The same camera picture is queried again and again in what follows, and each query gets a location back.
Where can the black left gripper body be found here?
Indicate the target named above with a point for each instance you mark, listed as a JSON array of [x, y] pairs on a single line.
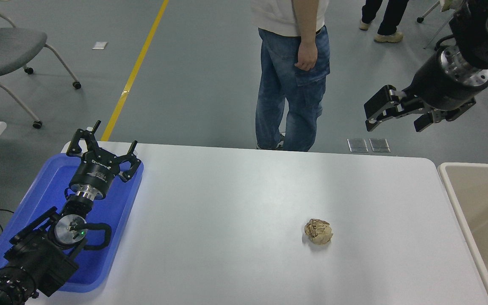
[[93, 174]]

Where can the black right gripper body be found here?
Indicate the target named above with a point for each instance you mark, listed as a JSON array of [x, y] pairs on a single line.
[[439, 91]]

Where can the tan paper ball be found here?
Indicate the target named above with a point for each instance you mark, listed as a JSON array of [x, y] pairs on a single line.
[[319, 231]]

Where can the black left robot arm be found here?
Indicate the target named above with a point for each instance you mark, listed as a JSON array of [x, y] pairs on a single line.
[[36, 258]]

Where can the person's forearm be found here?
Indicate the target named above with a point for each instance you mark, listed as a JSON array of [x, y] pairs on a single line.
[[305, 21]]

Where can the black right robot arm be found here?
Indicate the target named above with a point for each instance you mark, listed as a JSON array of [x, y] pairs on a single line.
[[477, 42]]

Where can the person's hand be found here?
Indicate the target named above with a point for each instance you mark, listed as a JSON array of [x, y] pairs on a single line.
[[306, 57]]

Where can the metal floor plate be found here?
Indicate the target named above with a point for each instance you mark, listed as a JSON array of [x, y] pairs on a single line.
[[357, 145], [379, 145]]

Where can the blue plastic tray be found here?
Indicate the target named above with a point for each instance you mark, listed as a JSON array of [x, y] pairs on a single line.
[[45, 186]]

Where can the grey wheeled chair leg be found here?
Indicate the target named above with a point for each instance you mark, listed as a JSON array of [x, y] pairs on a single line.
[[428, 10]]

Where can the person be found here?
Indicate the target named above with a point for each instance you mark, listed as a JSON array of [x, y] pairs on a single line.
[[390, 17], [280, 84]]

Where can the large pale bin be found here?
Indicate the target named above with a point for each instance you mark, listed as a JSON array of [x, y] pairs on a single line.
[[485, 203]]

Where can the grey chair on casters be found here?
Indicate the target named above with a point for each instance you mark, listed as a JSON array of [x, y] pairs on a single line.
[[6, 48]]

